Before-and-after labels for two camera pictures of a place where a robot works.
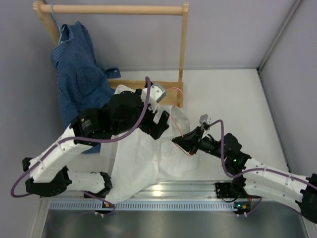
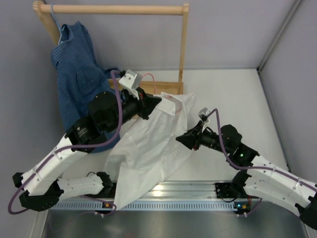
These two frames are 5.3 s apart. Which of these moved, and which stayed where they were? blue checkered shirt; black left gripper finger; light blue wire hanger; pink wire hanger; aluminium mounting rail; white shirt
Moved: white shirt; pink wire hanger; black left gripper finger
Stayed: blue checkered shirt; aluminium mounting rail; light blue wire hanger
